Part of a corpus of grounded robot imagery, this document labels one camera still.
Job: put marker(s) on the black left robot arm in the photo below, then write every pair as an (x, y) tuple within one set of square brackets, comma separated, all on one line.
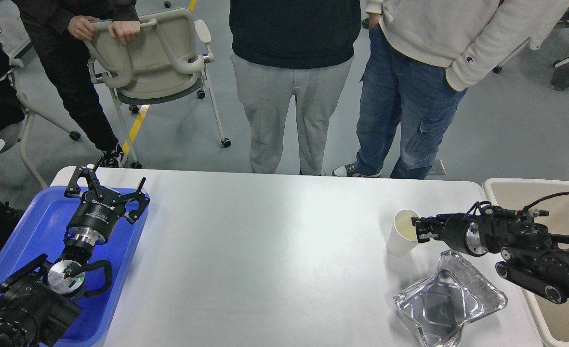
[(62, 269)]

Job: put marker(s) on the blue plastic tray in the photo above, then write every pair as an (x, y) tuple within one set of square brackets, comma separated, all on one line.
[(41, 231)]

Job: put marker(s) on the beige rolling office chair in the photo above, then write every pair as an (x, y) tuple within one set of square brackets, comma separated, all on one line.
[(166, 62)]

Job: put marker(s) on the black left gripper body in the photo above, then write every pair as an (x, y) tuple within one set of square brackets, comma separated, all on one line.
[(94, 220)]

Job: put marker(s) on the person in cream hoodie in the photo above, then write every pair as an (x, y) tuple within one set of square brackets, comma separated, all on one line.
[(424, 56)]

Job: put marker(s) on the crumpled aluminium foil tray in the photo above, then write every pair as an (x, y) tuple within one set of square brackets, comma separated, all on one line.
[(436, 309)]

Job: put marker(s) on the person in dark clothes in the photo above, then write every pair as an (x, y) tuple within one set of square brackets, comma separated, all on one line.
[(59, 30)]

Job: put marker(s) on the grey chair at left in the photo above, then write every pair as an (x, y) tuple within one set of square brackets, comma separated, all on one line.
[(30, 112)]

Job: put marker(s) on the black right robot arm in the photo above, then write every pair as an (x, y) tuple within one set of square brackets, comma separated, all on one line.
[(533, 258)]

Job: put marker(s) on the white paper cup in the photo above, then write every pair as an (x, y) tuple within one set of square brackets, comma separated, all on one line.
[(402, 238)]

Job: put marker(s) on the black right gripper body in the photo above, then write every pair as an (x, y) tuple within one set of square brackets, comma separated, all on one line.
[(461, 233)]

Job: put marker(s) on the chair at top right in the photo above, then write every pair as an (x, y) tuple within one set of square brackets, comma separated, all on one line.
[(535, 41)]

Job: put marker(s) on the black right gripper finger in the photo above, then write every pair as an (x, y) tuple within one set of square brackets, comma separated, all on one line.
[(426, 234), (422, 223)]

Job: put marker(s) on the person in black sweater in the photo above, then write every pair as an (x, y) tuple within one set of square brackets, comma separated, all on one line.
[(285, 50)]

